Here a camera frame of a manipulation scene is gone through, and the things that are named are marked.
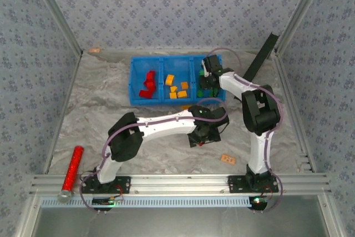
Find orange waffle block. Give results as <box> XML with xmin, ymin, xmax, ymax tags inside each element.
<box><xmin>220</xmin><ymin>154</ymin><xmax>236</xmax><ymax>165</ymax></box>

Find blue three-compartment plastic bin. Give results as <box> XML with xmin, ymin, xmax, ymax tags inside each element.
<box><xmin>129</xmin><ymin>55</ymin><xmax>227</xmax><ymax>107</ymax></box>

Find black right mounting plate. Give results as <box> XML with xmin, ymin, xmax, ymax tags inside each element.
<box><xmin>227</xmin><ymin>175</ymin><xmax>279</xmax><ymax>194</ymax></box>

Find black mounting plate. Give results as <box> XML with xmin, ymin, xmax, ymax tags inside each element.
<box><xmin>80</xmin><ymin>175</ymin><xmax>131</xmax><ymax>194</ymax></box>
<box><xmin>227</xmin><ymin>175</ymin><xmax>279</xmax><ymax>194</ymax></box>

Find long black channel bar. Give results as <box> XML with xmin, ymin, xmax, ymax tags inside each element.
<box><xmin>234</xmin><ymin>32</ymin><xmax>280</xmax><ymax>102</ymax></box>

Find right circuit board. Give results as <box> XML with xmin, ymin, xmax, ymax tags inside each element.
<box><xmin>248</xmin><ymin>195</ymin><xmax>268</xmax><ymax>206</ymax></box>

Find circuit board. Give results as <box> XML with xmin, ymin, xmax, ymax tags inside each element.
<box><xmin>248</xmin><ymin>195</ymin><xmax>268</xmax><ymax>206</ymax></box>
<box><xmin>92</xmin><ymin>196</ymin><xmax>124</xmax><ymax>207</ymax></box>

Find grey metal shelf panel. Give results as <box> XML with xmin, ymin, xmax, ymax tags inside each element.
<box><xmin>16</xmin><ymin>195</ymin><xmax>345</xmax><ymax>237</ymax></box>

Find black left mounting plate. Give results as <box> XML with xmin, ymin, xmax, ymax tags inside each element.
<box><xmin>80</xmin><ymin>175</ymin><xmax>131</xmax><ymax>194</ymax></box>

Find left circuit board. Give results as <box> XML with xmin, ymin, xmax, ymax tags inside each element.
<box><xmin>92</xmin><ymin>196</ymin><xmax>124</xmax><ymax>207</ymax></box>

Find red glitter tube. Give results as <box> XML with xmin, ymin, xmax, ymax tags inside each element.
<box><xmin>57</xmin><ymin>145</ymin><xmax>85</xmax><ymax>203</ymax></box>

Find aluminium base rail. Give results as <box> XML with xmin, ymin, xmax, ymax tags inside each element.
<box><xmin>29</xmin><ymin>173</ymin><xmax>332</xmax><ymax>196</ymax></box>

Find light blue slotted cable duct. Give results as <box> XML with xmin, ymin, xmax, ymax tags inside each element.
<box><xmin>40</xmin><ymin>195</ymin><xmax>251</xmax><ymax>208</ymax></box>

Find aluminium right side rail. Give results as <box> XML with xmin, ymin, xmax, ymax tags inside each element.
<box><xmin>273</xmin><ymin>51</ymin><xmax>317</xmax><ymax>173</ymax></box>

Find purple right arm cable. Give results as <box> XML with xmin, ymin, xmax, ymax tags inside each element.
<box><xmin>206</xmin><ymin>47</ymin><xmax>285</xmax><ymax>214</ymax></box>

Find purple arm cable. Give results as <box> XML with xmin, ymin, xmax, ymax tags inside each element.
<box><xmin>206</xmin><ymin>47</ymin><xmax>285</xmax><ymax>214</ymax></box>
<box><xmin>79</xmin><ymin>97</ymin><xmax>229</xmax><ymax>214</ymax></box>

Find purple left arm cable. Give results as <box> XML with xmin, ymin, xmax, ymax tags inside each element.
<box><xmin>79</xmin><ymin>97</ymin><xmax>229</xmax><ymax>214</ymax></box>

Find aluminium right frame post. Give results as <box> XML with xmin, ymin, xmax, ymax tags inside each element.
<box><xmin>273</xmin><ymin>0</ymin><xmax>331</xmax><ymax>55</ymax></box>

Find aluminium frame post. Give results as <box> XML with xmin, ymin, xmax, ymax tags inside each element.
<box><xmin>27</xmin><ymin>0</ymin><xmax>84</xmax><ymax>55</ymax></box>
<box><xmin>273</xmin><ymin>0</ymin><xmax>331</xmax><ymax>55</ymax></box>

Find aluminium left side rail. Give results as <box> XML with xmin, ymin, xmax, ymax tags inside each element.
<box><xmin>43</xmin><ymin>51</ymin><xmax>84</xmax><ymax>174</ymax></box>

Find aluminium left frame post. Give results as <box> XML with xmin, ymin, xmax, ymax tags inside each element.
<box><xmin>27</xmin><ymin>0</ymin><xmax>84</xmax><ymax>55</ymax></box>

